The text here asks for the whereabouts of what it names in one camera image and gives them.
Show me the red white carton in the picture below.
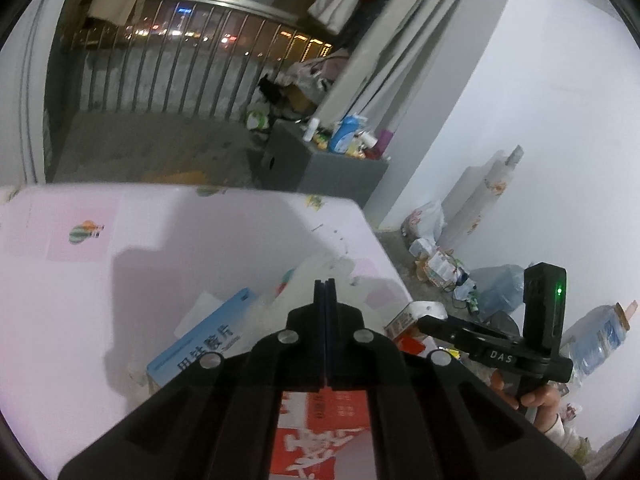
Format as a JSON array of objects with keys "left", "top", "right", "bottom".
[{"left": 270, "top": 389, "right": 375, "bottom": 480}]

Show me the blue detergent bottle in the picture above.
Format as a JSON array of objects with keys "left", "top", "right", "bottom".
[{"left": 327, "top": 115, "right": 367, "bottom": 155}]

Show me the white plastic bag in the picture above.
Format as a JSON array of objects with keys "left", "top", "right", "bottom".
[{"left": 400, "top": 200, "right": 446, "bottom": 241}]

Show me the rolled printed wallpaper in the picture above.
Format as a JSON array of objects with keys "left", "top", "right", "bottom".
[{"left": 440, "top": 145, "right": 525, "bottom": 251}]

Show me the pink bottle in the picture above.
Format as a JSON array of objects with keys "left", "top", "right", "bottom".
[{"left": 375, "top": 129, "right": 396, "bottom": 160}]

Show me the small printed box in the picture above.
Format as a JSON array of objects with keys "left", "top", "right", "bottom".
[{"left": 384, "top": 301, "right": 448, "bottom": 356}]

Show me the pile of bags and boxes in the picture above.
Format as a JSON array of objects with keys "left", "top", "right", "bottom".
[{"left": 257, "top": 50, "right": 351, "bottom": 113}]

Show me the green white bag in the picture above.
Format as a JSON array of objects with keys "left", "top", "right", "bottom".
[{"left": 244, "top": 102, "right": 273, "bottom": 131}]

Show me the person's right forearm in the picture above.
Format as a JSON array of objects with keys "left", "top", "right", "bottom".
[{"left": 535, "top": 412, "right": 583, "bottom": 456}]

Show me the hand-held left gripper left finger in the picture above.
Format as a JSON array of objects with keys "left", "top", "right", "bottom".
[{"left": 57, "top": 279, "right": 327, "bottom": 480}]

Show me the grey curtain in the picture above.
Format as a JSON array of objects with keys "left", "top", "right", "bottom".
[{"left": 317, "top": 0, "right": 523, "bottom": 126}]

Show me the white paper sheet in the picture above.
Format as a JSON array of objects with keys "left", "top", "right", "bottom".
[{"left": 174, "top": 291, "right": 223, "bottom": 338}]

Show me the large clear water jug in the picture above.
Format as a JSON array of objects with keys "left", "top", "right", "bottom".
[{"left": 560, "top": 300, "right": 640, "bottom": 386}]

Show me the person's right hand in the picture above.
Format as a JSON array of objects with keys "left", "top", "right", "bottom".
[{"left": 491, "top": 369, "right": 562, "bottom": 424}]

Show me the pile of flattened cartons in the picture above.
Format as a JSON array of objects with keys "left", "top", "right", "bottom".
[{"left": 409, "top": 237, "right": 478, "bottom": 306}]

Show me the blue medicine box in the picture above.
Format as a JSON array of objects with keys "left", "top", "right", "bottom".
[{"left": 146, "top": 287, "right": 261, "bottom": 391}]

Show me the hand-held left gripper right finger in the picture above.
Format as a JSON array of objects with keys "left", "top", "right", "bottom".
[{"left": 325, "top": 279, "right": 586, "bottom": 480}]

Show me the grey plastic bag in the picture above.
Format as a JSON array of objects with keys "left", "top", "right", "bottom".
[{"left": 469, "top": 264, "right": 526, "bottom": 313}]

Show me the grey cabinet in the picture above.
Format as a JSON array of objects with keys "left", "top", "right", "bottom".
[{"left": 260, "top": 120, "right": 391, "bottom": 211}]

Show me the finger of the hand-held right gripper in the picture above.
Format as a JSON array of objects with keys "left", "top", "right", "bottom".
[{"left": 417, "top": 314, "right": 522, "bottom": 349}]

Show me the metal balcony railing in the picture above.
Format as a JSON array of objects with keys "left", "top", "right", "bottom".
[{"left": 60, "top": 0, "right": 333, "bottom": 121}]

